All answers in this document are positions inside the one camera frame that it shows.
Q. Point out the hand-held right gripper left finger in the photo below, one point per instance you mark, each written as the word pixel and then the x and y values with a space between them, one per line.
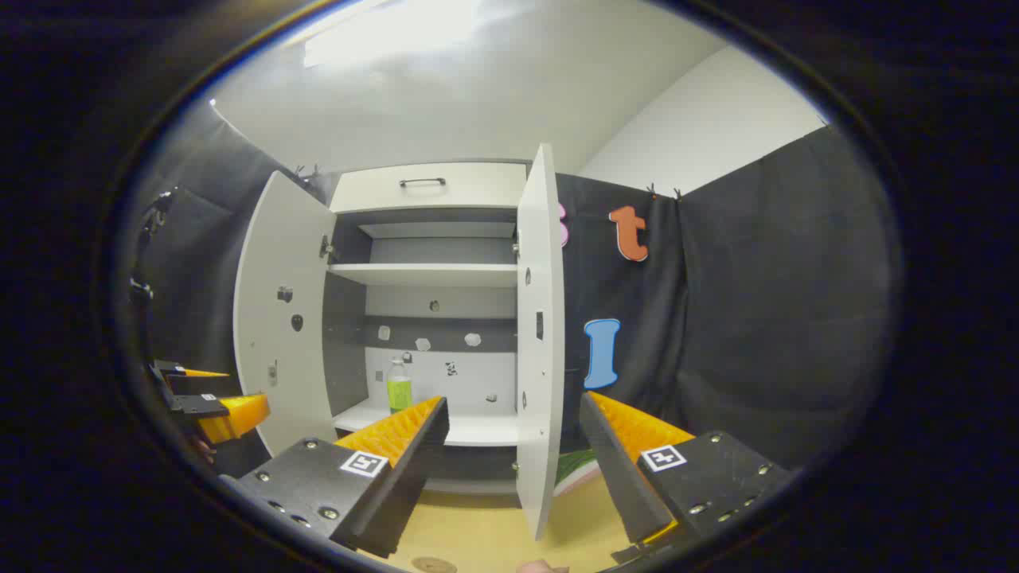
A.
pixel 414 469

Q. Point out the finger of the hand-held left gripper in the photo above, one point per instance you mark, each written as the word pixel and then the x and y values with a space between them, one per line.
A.
pixel 239 414
pixel 179 368

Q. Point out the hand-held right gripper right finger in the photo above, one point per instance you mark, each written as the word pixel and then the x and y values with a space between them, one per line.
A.
pixel 621 477

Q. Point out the green drink bottle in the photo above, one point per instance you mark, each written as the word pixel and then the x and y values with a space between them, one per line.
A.
pixel 400 394

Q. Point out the round brown coaster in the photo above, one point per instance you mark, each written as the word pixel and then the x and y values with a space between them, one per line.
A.
pixel 434 565

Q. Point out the white door camera sticker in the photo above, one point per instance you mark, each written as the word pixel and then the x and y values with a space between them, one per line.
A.
pixel 279 239

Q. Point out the white door headphone sticker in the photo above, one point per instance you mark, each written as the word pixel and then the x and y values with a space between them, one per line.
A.
pixel 549 263

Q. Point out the thick white cabinet shelf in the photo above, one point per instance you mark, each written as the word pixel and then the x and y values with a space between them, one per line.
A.
pixel 430 274

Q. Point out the watermelon slice toy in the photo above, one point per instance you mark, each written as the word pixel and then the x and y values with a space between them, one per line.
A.
pixel 577 469

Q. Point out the black backdrop cloth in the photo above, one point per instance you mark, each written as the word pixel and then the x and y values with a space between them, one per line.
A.
pixel 756 302

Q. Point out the ceiling light panel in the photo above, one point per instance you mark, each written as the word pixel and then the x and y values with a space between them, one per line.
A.
pixel 390 32

